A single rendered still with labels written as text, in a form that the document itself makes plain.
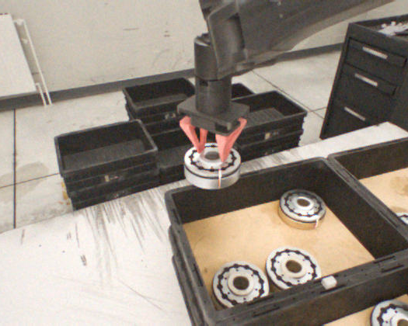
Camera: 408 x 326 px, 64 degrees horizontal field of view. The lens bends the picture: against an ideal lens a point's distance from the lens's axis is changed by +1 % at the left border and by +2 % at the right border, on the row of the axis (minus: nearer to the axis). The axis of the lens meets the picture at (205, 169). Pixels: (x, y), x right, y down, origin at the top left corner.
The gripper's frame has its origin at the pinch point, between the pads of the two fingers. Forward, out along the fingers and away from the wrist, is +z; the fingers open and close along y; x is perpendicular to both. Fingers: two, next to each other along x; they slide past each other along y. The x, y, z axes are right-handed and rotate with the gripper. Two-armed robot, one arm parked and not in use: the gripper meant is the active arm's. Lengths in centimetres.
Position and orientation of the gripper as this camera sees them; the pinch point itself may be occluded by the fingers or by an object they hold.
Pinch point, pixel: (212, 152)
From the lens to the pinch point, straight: 58.4
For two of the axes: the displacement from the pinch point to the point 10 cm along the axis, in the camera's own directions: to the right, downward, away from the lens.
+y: -8.3, -3.3, 4.4
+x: -5.5, 5.1, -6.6
